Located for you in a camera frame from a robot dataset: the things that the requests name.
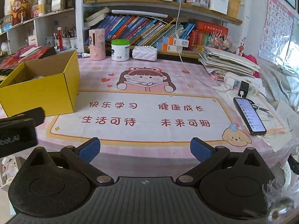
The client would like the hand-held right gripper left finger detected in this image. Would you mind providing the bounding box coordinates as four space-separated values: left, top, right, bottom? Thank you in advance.
23 137 114 187

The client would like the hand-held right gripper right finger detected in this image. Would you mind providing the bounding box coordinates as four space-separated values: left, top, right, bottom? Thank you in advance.
176 137 265 186

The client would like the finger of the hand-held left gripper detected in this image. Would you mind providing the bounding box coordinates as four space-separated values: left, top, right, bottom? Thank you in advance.
0 107 46 127

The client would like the yellow cardboard box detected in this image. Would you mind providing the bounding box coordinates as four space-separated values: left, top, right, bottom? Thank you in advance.
0 50 81 117

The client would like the black smartphone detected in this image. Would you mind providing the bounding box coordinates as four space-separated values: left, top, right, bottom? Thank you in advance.
233 97 267 136

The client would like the pile of red packets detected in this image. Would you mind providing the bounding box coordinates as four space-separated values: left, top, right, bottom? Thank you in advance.
0 46 50 69

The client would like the white booklet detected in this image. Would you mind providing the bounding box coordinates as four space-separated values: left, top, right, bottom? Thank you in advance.
18 47 41 58

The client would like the black electronic keyboard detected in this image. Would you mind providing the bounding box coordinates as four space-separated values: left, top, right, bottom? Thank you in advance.
0 47 57 81

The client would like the white plug charger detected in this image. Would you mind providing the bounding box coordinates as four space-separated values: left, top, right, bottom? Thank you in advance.
225 77 236 90

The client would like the black charger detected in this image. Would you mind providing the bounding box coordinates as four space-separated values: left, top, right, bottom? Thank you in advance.
238 80 250 98

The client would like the white plastic bag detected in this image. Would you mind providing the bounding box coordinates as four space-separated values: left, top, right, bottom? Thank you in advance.
0 41 11 54

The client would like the red tassel ornament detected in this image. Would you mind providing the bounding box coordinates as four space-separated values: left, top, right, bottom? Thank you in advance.
57 27 64 50

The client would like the white power strip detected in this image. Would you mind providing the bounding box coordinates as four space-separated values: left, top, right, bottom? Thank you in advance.
224 72 261 97

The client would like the pink checked printed tablecloth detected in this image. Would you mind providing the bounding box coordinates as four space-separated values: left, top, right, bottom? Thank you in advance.
0 56 292 180

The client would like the white cubby shelf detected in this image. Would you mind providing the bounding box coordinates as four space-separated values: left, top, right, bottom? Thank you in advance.
0 9 77 54

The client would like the stack of paper booklets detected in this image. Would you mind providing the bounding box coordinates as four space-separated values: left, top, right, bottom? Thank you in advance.
198 46 261 81

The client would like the pink humidifier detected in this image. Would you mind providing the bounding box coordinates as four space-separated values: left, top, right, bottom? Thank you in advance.
89 28 106 61

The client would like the grey blanket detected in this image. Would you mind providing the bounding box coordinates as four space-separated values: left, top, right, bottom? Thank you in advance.
259 58 299 112

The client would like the white jar green lid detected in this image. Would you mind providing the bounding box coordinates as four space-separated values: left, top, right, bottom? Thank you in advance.
111 39 130 62

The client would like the red cloth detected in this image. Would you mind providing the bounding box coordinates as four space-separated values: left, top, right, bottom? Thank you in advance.
243 54 260 78

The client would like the fortune god figure box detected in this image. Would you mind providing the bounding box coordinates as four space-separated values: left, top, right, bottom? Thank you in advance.
10 0 32 26

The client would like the orange blue medicine box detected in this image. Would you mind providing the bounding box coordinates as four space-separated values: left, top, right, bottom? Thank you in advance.
157 43 184 52
162 37 189 47

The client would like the white bottle yellow label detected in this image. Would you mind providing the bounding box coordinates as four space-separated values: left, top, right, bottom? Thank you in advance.
38 0 46 17

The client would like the colourful flower decoration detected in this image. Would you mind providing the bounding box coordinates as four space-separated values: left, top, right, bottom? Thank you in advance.
208 33 233 52

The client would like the wooden bookshelf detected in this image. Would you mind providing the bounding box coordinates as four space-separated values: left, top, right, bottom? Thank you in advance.
75 0 243 60

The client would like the red deer ornament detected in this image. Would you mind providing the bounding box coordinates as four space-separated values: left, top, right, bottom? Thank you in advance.
237 37 246 56

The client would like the white quilted purse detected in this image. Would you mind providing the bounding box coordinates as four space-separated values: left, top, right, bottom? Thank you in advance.
132 45 158 61

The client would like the pair of thick books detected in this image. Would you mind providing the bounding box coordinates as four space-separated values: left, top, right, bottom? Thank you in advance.
84 7 111 27

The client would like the red boxed book set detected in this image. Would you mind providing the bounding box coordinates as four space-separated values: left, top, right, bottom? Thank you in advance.
188 21 229 50

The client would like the row of blue children's books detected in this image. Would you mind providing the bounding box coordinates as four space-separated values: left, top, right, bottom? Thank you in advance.
97 15 197 48

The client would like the white pen box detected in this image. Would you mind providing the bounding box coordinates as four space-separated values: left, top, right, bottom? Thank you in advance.
208 0 229 15

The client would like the white paper roll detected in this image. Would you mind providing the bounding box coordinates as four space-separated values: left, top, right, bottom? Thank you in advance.
111 9 168 18

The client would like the white cable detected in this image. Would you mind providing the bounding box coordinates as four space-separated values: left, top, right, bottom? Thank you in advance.
176 0 189 71

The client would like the alphabet wall poster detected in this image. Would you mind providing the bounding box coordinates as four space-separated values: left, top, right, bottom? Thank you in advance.
258 0 294 60

